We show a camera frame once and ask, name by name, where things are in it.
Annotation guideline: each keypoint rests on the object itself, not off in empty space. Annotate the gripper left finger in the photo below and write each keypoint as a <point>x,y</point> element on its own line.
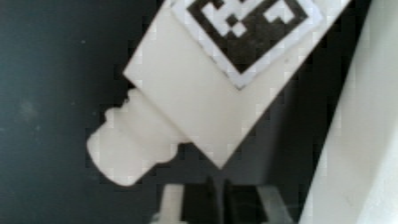
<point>186,205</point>

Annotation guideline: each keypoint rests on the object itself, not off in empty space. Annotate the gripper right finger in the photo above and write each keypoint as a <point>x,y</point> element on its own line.
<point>254,205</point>

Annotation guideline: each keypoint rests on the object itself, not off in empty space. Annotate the white stool leg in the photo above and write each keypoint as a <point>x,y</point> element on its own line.
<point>220,52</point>

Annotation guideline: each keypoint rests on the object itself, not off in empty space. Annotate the white right fence bar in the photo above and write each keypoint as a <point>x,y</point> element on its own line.
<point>353,188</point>

